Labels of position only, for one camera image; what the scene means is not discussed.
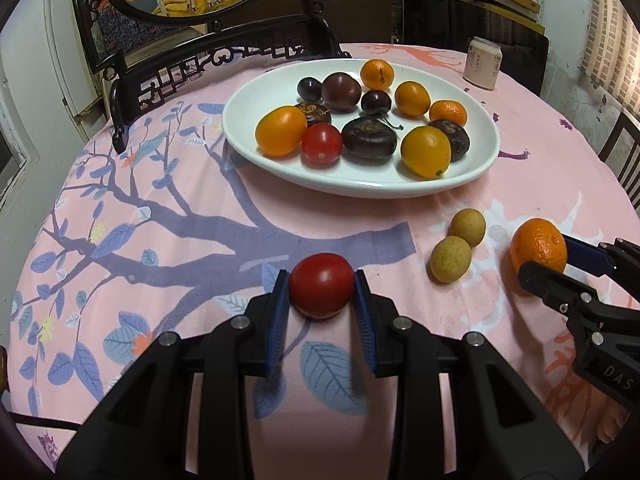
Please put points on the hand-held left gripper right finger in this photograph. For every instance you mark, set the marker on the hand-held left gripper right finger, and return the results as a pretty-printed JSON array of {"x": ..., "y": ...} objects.
[{"x": 367, "y": 320}]

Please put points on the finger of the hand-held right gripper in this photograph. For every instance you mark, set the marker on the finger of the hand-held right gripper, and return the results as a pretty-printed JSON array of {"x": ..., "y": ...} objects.
[
  {"x": 545, "y": 282},
  {"x": 585, "y": 256}
]

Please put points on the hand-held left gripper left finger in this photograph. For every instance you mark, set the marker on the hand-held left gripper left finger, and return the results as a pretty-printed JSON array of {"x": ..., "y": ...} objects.
[{"x": 280, "y": 310}]

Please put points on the large orange tangerine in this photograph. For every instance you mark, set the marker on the large orange tangerine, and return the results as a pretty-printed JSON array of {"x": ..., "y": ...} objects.
[
  {"x": 539, "y": 247},
  {"x": 377, "y": 73}
]

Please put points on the red cherry tomato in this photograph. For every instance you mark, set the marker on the red cherry tomato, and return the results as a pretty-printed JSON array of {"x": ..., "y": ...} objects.
[
  {"x": 321, "y": 285},
  {"x": 321, "y": 143}
]

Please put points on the white oval plate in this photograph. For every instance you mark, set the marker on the white oval plate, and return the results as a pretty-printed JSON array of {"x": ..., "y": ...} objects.
[{"x": 360, "y": 182}]

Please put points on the dark water chestnut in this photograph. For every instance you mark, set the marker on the dark water chestnut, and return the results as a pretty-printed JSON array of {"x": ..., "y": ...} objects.
[
  {"x": 314, "y": 111},
  {"x": 369, "y": 138},
  {"x": 452, "y": 137}
]

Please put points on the smooth yellow kumquat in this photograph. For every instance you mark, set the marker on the smooth yellow kumquat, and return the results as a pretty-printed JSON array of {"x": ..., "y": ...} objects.
[
  {"x": 412, "y": 99},
  {"x": 425, "y": 151},
  {"x": 281, "y": 130}
]

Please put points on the small orange tangerine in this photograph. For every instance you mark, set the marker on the small orange tangerine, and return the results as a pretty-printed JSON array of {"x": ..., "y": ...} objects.
[{"x": 447, "y": 112}]

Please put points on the dark cherry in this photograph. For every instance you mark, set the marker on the dark cherry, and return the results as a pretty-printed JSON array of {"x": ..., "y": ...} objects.
[{"x": 376, "y": 102}]

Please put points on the red plum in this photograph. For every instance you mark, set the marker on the red plum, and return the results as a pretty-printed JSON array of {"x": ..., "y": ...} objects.
[{"x": 341, "y": 91}]

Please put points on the small tan longan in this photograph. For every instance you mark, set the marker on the small tan longan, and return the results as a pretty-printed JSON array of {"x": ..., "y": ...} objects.
[
  {"x": 468, "y": 227},
  {"x": 450, "y": 259}
]

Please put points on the dark wooden chair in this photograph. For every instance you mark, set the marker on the dark wooden chair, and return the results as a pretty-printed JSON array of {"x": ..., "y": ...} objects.
[{"x": 617, "y": 145}]

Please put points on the pink printed tablecloth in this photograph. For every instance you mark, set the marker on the pink printed tablecloth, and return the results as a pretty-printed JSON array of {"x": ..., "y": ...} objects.
[{"x": 200, "y": 200}]

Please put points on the beige beverage can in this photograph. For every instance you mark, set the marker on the beige beverage can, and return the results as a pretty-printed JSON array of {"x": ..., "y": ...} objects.
[{"x": 482, "y": 62}]

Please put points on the grilled window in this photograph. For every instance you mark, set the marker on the grilled window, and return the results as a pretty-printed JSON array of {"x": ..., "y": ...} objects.
[{"x": 610, "y": 35}]

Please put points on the black chair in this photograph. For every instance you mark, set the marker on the black chair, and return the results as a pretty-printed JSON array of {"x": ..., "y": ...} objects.
[{"x": 450, "y": 20}]

